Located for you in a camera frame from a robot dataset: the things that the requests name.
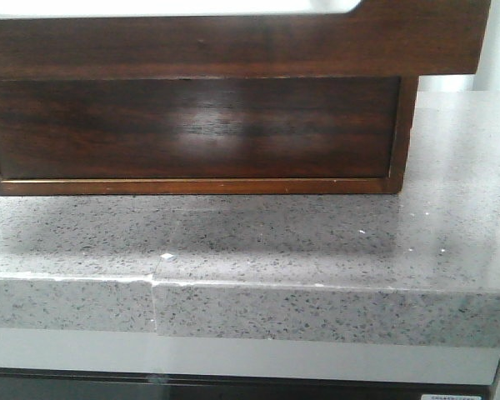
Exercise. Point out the dark lower kitchen cabinet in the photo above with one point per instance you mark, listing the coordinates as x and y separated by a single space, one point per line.
29 383

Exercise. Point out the white plastic tray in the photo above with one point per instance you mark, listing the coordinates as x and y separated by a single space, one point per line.
30 9

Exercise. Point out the dark wooden drawer cabinet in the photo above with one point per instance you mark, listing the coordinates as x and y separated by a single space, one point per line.
205 136

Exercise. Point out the dark wooden drawer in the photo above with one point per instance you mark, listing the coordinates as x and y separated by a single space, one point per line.
375 39

